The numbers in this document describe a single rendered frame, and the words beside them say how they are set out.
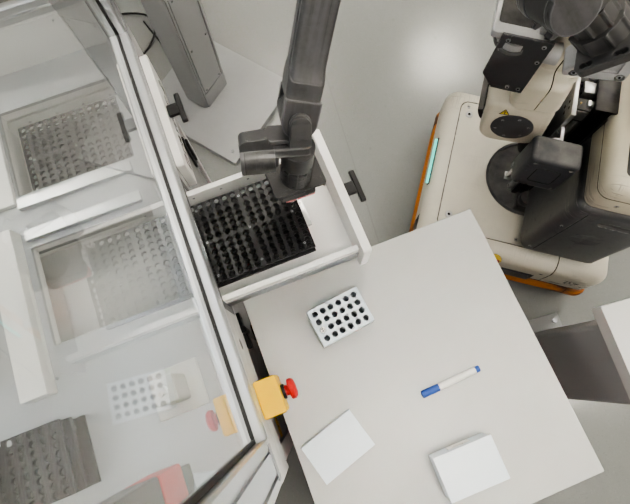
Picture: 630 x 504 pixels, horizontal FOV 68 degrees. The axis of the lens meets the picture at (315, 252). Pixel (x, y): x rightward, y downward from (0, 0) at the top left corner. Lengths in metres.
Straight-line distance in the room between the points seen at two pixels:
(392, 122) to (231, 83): 0.72
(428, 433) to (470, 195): 0.92
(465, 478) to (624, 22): 0.83
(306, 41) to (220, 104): 1.46
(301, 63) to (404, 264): 0.56
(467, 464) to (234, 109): 1.63
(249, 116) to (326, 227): 1.15
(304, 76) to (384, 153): 1.36
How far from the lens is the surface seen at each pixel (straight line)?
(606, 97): 1.39
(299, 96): 0.73
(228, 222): 0.98
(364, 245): 0.92
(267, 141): 0.77
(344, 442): 1.04
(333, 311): 1.02
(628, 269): 2.22
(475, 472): 1.06
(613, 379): 1.39
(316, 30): 0.71
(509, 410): 1.13
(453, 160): 1.77
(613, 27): 0.89
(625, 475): 2.14
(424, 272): 1.10
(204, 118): 2.13
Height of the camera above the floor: 1.81
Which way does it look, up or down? 75 degrees down
